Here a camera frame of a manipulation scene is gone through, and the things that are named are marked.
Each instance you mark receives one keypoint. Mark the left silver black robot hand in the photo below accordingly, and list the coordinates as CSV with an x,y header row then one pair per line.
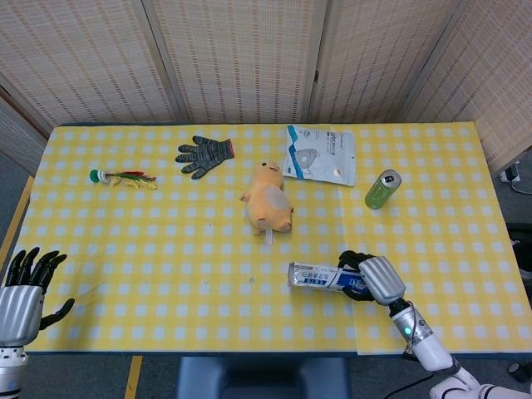
x,y
18,311

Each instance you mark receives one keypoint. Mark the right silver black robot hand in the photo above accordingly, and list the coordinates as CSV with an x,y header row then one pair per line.
x,y
382,280

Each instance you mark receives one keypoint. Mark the blue white toothpaste box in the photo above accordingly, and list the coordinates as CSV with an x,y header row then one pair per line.
x,y
316,278

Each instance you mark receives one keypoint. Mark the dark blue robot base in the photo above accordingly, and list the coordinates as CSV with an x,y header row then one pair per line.
x,y
262,378

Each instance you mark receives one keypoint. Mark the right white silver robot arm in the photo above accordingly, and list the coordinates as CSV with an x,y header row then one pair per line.
x,y
428,349

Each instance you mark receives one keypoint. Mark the yellow white checked tablecloth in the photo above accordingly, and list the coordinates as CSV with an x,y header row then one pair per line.
x,y
432,216
166,216

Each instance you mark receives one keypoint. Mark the green drink can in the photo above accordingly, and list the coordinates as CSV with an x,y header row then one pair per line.
x,y
380,191

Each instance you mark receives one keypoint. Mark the white face mask package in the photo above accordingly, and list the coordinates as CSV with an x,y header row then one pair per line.
x,y
324,158

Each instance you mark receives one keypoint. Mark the yellow plush toy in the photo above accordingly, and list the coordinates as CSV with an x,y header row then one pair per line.
x,y
268,199

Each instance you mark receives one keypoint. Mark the black object beside table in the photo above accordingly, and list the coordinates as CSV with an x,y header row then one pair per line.
x,y
523,249

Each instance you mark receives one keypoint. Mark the feather shuttlecock green base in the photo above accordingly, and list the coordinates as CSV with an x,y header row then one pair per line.
x,y
99,176

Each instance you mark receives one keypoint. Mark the white power strip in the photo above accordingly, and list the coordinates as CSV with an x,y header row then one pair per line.
x,y
512,172

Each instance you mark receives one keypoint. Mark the woven folding screen panel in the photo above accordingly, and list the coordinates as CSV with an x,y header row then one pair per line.
x,y
490,75
83,62
16,137
237,62
374,62

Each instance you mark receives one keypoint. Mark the grey knit work glove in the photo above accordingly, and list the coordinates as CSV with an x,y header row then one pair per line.
x,y
203,154

